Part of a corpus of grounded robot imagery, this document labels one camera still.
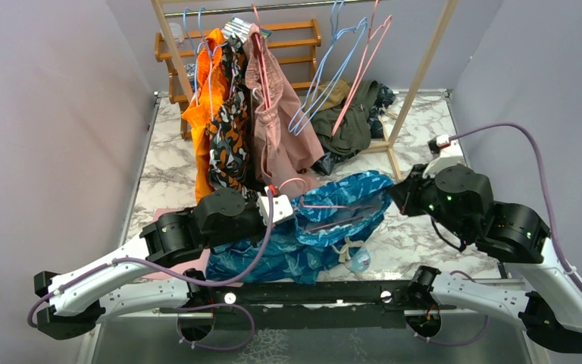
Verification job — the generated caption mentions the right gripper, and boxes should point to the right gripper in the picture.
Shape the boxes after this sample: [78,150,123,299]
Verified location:
[386,162,469,239]

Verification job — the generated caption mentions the pink wire hanger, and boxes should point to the pink wire hanger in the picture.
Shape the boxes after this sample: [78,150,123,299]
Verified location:
[291,171,392,232]
[331,0,393,137]

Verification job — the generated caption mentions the blue patterned shorts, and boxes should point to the blue patterned shorts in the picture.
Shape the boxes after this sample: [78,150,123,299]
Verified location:
[205,174,393,284]

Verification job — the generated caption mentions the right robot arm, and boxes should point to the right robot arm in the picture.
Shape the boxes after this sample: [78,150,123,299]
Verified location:
[387,165,582,354]

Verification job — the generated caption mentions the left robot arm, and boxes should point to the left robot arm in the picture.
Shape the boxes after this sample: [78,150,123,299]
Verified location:
[27,187,293,340]

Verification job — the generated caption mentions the pink shorts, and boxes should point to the pink shorts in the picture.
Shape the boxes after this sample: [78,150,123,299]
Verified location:
[245,27,324,198]

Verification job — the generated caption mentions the camouflage patterned shorts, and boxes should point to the camouflage patterned shorts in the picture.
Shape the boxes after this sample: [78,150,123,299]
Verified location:
[208,36,261,201]

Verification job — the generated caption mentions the hanger holding pink shorts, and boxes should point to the hanger holding pink shorts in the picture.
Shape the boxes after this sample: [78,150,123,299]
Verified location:
[252,3,271,108]

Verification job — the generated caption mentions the orange shorts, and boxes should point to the orange shorts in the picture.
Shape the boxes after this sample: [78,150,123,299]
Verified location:
[182,28,230,202]

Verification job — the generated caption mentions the wooden clothes rack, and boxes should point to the wooden clothes rack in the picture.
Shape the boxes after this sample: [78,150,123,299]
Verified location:
[151,0,458,180]

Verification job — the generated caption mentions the clear plastic bottle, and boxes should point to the clear plastic bottle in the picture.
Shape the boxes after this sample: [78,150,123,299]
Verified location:
[344,246,371,274]

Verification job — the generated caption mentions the olive green garment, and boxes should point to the olive green garment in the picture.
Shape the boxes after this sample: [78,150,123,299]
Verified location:
[311,80,380,155]

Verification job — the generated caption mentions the dark navy patterned garment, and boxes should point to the dark navy patterned garment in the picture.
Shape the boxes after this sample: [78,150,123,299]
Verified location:
[312,82,396,175]

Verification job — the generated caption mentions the tan garment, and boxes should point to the tan garment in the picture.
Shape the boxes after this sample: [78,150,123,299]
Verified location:
[308,79,351,111]

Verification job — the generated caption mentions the pink mat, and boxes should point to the pink mat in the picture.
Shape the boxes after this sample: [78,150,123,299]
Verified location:
[143,208,210,280]

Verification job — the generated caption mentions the marker pen pack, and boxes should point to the marker pen pack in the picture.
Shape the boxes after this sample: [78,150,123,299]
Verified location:
[221,17,257,42]

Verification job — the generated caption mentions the blue lidded jar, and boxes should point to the blue lidded jar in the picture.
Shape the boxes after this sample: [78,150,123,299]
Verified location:
[185,63,199,92]

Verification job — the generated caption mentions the wooden shelf unit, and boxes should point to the wooden shelf unit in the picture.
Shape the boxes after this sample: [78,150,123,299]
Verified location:
[154,19,322,111]

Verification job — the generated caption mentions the clear plastic cup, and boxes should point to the clear plastic cup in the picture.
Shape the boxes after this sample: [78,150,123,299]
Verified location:
[168,22,186,49]

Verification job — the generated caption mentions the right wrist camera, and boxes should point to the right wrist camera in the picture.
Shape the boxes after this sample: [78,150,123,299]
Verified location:
[423,134,467,178]

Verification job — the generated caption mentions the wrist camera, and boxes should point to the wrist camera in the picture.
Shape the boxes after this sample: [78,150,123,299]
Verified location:
[257,185,295,225]
[423,134,467,178]

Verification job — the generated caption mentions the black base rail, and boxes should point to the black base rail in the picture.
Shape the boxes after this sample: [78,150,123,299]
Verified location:
[159,280,442,331]

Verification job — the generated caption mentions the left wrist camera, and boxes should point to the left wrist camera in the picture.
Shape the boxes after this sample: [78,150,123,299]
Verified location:
[257,185,295,225]

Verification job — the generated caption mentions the blue wire hanger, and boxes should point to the blue wire hanger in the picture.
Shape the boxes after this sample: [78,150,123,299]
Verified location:
[288,1,368,137]

